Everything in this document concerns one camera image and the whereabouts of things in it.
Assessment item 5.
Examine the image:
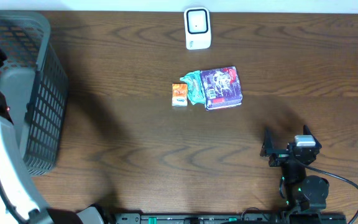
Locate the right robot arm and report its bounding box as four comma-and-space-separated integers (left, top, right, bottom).
260, 125, 329, 212

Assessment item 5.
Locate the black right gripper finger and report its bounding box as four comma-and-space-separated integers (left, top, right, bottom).
260, 128, 273, 157
303, 124, 313, 136

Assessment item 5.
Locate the purple red tissue pack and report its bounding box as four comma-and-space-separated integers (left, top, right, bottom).
200, 67, 243, 110

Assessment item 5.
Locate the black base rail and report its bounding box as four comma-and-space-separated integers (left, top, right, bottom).
113, 213, 346, 224

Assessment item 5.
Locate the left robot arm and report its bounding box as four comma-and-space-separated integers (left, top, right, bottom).
0, 49, 107, 224

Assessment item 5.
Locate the white barcode scanner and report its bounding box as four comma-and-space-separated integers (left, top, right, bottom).
183, 7, 212, 50

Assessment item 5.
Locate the grey plastic mesh basket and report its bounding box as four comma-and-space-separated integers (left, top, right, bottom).
0, 11, 68, 176

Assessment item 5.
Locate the orange tissue packet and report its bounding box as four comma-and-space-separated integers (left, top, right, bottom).
172, 83, 188, 106

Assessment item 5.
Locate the teal snack wrapper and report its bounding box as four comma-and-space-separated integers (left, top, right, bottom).
180, 70, 206, 105

